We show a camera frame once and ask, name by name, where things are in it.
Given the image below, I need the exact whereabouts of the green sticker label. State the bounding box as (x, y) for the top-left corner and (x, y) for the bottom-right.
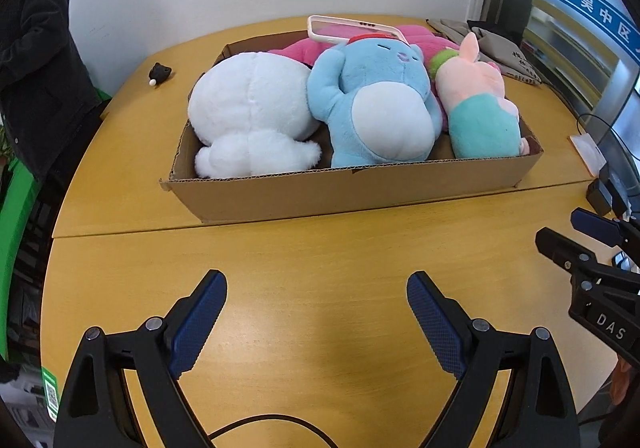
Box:
(40, 365), (61, 421)

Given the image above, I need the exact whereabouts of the green cloth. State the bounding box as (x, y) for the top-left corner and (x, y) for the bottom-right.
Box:
(0, 88), (43, 364)

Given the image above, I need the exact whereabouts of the grey cloth bag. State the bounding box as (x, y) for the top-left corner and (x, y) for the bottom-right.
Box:
(426, 18), (543, 86)

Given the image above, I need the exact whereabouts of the black desk cable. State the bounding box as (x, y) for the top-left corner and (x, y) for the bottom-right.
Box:
(575, 113), (640, 164)

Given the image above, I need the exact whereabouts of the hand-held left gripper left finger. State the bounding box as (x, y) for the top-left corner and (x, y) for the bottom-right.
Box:
(52, 269), (228, 448)

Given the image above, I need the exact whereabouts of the small black toy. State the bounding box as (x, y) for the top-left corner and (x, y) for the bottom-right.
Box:
(148, 62), (173, 88)

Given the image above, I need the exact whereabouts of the pink pig plush toy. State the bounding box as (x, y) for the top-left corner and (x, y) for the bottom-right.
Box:
(431, 32), (532, 159)

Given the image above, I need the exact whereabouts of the cardboard box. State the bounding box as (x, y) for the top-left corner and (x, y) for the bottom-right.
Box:
(159, 30), (545, 225)

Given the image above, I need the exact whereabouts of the blue plush bear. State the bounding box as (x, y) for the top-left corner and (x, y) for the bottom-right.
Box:
(306, 34), (443, 168)

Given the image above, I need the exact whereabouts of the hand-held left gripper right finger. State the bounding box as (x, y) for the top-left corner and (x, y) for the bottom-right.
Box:
(406, 271), (581, 448)

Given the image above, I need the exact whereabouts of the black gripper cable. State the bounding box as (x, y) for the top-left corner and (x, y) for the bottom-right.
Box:
(207, 417), (335, 448)

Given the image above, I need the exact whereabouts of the white plush toy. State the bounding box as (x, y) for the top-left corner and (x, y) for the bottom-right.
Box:
(187, 53), (322, 179)

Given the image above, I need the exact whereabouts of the cream phone case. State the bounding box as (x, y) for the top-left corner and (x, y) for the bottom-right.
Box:
(307, 15), (408, 45)

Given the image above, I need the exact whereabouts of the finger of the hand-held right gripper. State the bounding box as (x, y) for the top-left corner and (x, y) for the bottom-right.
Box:
(570, 208), (640, 249)
(535, 227), (640, 291)

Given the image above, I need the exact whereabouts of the black power adapter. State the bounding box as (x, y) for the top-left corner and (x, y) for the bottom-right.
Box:
(586, 177), (628, 216)

